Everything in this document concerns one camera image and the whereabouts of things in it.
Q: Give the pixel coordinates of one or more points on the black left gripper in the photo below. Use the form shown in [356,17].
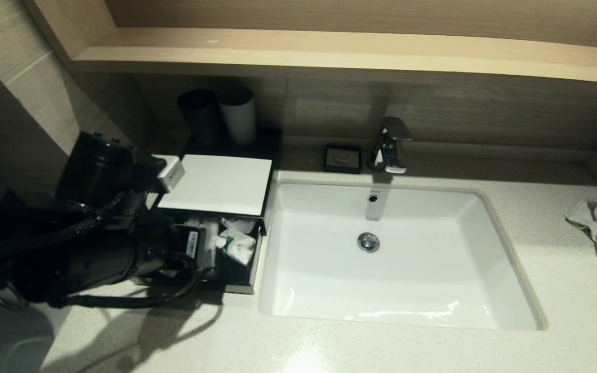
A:
[189,246]

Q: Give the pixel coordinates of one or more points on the clear toothbrush packet green label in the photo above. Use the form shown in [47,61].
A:
[209,243]

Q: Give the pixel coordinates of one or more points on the small white packet green label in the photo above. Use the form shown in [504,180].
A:
[239,225]
[239,251]

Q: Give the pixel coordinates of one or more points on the black box drawer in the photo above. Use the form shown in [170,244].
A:
[236,277]

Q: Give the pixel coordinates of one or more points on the black plastic cup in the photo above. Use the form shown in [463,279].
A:
[202,119]

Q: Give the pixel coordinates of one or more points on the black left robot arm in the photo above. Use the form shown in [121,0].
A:
[101,166]

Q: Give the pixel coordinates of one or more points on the black box with white top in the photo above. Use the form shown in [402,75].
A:
[215,184]

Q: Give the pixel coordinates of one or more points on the black cup tray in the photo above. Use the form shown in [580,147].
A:
[267,142]

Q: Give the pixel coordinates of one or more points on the grey plastic cup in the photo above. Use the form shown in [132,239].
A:
[239,122]

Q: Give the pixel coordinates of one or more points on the black square soap dish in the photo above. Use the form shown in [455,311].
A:
[342,158]

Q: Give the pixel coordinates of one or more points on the chrome drain stopper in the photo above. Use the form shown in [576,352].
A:
[368,242]

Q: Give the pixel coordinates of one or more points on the grey rounded fixture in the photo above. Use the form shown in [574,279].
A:
[8,347]

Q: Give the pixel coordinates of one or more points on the chrome faucet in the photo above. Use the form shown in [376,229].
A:
[389,147]

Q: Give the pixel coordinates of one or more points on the light wooden shelf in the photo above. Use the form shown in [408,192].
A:
[329,52]

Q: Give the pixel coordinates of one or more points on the white ceramic sink basin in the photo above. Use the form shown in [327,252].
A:
[433,259]

